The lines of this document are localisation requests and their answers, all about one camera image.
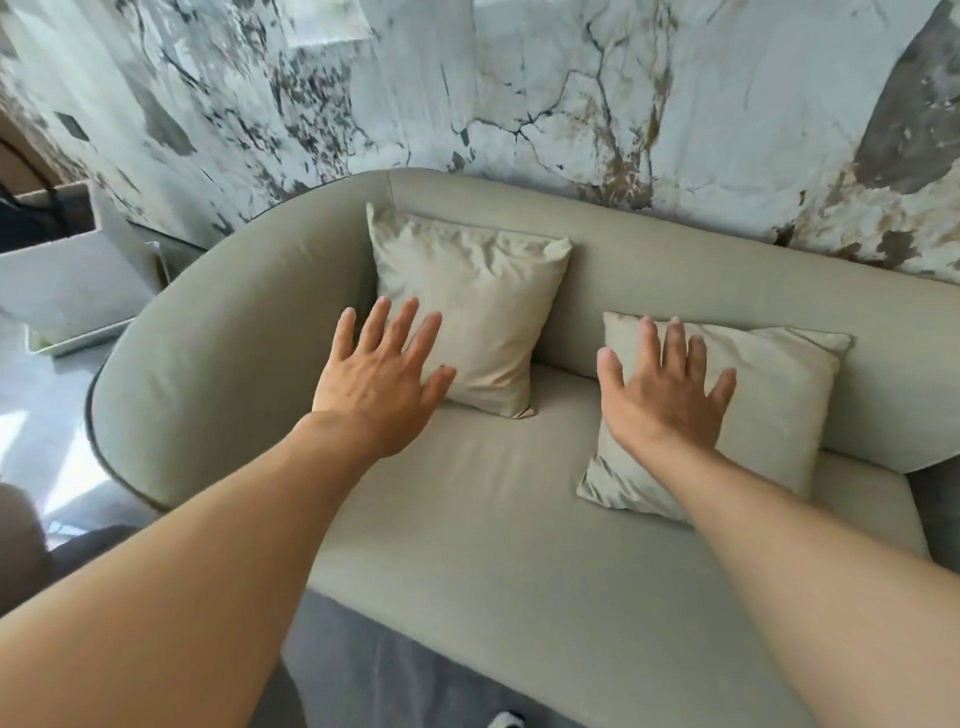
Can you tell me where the person's left hand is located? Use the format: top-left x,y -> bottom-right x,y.
311,296 -> 457,460

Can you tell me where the person's right hand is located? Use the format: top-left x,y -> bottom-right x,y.
597,315 -> 738,460

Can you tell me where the person's right forearm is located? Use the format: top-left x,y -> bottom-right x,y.
637,441 -> 960,728

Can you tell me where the person's left forearm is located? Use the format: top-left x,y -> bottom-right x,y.
0,411 -> 385,728

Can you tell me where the beige square cushion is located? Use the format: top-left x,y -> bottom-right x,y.
365,201 -> 573,420
575,311 -> 855,527

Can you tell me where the grey-green fabric sofa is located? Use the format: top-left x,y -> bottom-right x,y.
84,166 -> 960,728

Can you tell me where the white square box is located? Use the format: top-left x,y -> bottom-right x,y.
0,180 -> 171,359

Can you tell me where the grey floor rug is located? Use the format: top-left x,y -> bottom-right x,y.
270,588 -> 579,728

